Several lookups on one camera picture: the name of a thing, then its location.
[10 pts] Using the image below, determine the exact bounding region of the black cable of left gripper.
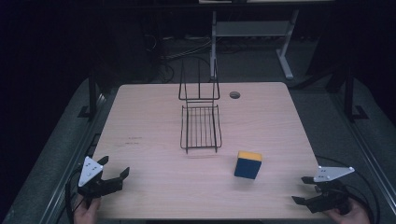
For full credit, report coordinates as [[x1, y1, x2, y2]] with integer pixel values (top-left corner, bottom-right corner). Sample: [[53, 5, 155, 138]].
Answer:
[[64, 167, 86, 224]]

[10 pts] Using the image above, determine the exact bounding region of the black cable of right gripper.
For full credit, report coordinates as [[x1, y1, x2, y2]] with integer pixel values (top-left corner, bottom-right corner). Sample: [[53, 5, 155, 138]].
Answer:
[[315, 154, 382, 224]]

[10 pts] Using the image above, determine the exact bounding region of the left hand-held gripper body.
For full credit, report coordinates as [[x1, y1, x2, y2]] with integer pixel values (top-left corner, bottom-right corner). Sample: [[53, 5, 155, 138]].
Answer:
[[77, 156, 110, 209]]

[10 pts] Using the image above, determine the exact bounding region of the black metal post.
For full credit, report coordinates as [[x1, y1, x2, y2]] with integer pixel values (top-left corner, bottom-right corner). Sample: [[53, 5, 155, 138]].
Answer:
[[77, 68, 99, 119], [342, 65, 370, 123]]

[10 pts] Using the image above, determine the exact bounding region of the black wire rack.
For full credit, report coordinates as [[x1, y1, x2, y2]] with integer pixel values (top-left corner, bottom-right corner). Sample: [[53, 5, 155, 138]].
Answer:
[[177, 58, 223, 155]]

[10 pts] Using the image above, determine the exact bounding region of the person's right hand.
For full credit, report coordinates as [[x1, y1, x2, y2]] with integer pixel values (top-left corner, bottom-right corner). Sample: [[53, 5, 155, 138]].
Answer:
[[322, 197, 372, 224]]

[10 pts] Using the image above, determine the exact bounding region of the blue and yellow sponge block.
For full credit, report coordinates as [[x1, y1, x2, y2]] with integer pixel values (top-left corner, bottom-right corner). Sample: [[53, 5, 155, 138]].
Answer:
[[233, 150, 263, 181]]

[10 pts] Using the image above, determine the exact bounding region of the bundle of cables on floor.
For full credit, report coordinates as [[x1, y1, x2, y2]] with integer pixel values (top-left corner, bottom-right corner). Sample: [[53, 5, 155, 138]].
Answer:
[[146, 33, 219, 84]]

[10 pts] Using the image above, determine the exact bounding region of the person's left hand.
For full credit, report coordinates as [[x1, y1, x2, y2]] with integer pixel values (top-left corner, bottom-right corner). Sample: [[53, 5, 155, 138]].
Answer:
[[73, 196, 102, 224]]

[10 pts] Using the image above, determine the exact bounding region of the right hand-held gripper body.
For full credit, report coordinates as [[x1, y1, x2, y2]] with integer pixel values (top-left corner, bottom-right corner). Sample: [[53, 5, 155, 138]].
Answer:
[[312, 165, 356, 216]]

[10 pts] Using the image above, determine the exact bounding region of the grey metal stand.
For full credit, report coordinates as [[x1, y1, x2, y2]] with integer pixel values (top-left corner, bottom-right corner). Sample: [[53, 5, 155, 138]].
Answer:
[[208, 8, 301, 82]]

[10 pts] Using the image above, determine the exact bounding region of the aluminium rail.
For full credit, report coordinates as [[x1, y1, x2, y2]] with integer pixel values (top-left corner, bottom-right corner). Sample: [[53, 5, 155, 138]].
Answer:
[[330, 91, 396, 216], [39, 92, 108, 224]]

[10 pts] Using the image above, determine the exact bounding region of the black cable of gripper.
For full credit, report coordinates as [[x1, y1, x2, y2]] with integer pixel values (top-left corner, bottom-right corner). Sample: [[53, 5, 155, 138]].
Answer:
[[315, 154, 382, 224], [64, 167, 86, 224]]

